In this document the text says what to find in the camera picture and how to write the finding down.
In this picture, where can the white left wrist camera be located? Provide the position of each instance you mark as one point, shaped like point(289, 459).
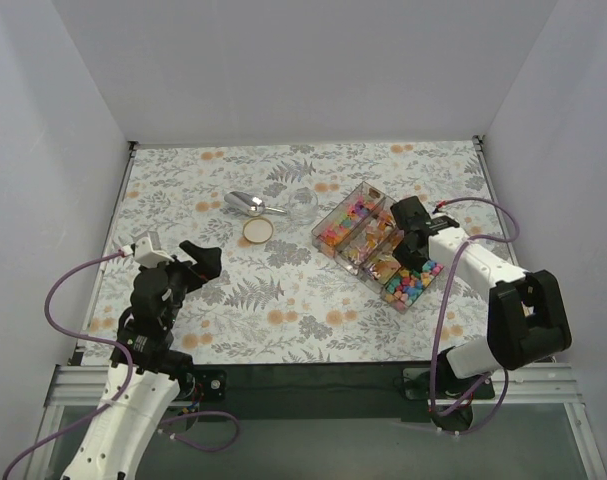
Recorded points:
point(146, 251)

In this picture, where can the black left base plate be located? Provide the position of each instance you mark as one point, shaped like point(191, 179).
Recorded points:
point(207, 385)

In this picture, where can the clear divided candy box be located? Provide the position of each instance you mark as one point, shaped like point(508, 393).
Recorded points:
point(360, 234)

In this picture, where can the clear glass jar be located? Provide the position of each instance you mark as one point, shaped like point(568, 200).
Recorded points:
point(303, 206)

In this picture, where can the floral patterned table mat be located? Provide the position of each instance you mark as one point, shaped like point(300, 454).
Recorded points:
point(283, 301)

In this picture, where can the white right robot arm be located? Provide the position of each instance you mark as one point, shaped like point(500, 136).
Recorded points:
point(526, 319)

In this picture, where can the aluminium frame rail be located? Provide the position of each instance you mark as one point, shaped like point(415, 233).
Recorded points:
point(351, 421)

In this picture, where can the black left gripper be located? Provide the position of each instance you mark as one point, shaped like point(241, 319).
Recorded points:
point(186, 272)

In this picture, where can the silver metal scoop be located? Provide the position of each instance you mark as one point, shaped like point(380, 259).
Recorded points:
point(251, 205)

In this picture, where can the round wooden jar lid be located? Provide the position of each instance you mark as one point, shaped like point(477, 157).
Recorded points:
point(258, 230)

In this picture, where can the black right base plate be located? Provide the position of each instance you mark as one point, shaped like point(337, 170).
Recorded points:
point(415, 385)

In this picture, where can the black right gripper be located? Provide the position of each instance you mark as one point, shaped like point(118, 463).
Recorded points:
point(410, 234)

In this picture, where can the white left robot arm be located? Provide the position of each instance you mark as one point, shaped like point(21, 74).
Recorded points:
point(145, 374)

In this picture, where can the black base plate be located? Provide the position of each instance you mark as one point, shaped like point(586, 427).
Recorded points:
point(415, 385)
point(207, 385)

